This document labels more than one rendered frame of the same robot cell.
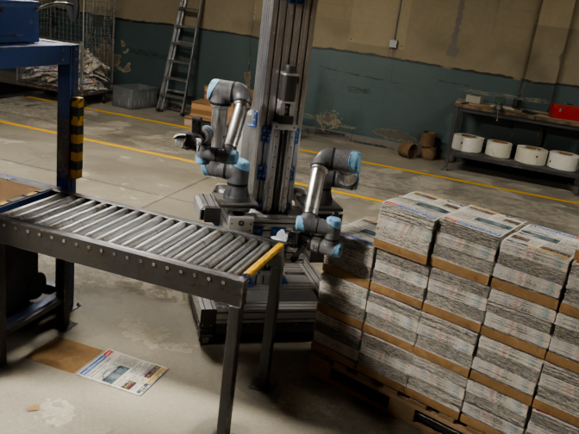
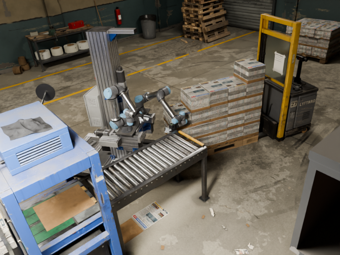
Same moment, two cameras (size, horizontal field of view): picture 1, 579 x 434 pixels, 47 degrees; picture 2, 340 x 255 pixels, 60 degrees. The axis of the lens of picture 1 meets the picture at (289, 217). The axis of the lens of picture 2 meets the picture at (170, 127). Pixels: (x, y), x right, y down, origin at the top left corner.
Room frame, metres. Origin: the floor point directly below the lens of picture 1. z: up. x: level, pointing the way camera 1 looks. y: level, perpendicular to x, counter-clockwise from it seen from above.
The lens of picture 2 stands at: (1.20, 2.64, 2.81)
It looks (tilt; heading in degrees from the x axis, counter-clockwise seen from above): 32 degrees down; 305
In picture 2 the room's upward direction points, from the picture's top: 4 degrees counter-clockwise
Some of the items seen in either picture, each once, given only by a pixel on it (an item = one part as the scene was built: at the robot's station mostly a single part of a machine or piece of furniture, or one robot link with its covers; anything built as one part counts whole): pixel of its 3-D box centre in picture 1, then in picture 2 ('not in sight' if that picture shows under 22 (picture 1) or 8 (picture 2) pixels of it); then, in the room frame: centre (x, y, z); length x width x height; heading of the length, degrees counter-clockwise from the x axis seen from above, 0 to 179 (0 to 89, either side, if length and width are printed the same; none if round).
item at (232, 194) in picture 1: (236, 190); (126, 126); (3.54, 0.31, 0.87); 0.15 x 0.15 x 0.10
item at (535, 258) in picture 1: (541, 263); (230, 89); (2.74, -1.13, 0.95); 0.38 x 0.29 x 0.23; 145
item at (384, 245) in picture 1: (407, 247); (198, 107); (2.98, -0.58, 0.86); 0.29 x 0.16 x 0.04; 54
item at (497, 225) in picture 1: (484, 220); (213, 85); (2.91, -0.89, 1.06); 0.37 x 0.29 x 0.01; 144
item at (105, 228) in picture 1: (111, 226); (136, 169); (2.96, 0.84, 0.77); 0.47 x 0.05 x 0.05; 163
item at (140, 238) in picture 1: (147, 236); (151, 162); (2.91, 0.65, 0.77); 0.47 x 0.05 x 0.05; 163
